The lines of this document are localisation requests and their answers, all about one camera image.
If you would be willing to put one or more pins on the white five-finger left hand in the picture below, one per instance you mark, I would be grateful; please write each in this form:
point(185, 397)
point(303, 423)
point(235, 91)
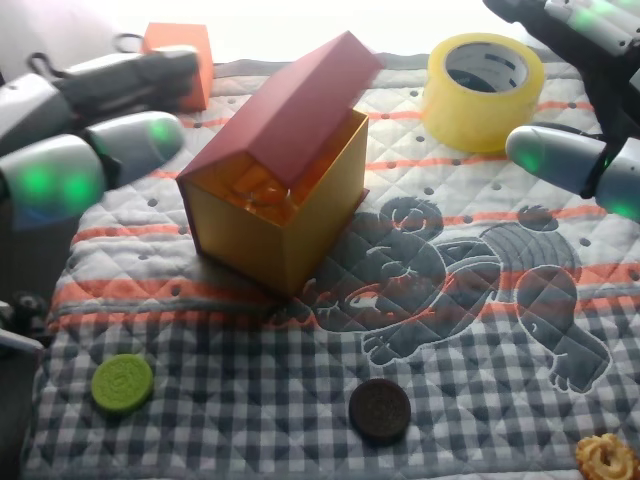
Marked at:
point(50, 175)

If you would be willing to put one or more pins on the white five-finger right hand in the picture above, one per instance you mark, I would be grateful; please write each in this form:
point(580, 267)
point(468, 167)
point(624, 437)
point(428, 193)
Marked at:
point(550, 150)

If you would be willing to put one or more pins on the yellow clear tape roll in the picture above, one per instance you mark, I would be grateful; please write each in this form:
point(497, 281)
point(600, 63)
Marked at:
point(475, 120)

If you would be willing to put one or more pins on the yellow toy butter cookie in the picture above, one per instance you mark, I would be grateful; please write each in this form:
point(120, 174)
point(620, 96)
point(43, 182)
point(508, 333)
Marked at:
point(602, 457)

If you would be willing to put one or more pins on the orange block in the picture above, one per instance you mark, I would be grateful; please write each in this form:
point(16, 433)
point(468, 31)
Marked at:
point(175, 36)

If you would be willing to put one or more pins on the green toy sandwich cookie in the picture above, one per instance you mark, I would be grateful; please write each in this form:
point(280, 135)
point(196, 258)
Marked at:
point(121, 384)

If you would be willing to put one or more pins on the yellow box with red lid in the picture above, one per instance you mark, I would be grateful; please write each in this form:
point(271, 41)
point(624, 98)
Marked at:
point(240, 245)

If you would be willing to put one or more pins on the dark brown toy sandwich cookie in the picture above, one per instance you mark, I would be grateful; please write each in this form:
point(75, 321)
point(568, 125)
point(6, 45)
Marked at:
point(380, 410)

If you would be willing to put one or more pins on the grey quilt with bear print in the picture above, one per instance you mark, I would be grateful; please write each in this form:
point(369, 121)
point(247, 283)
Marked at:
point(250, 360)

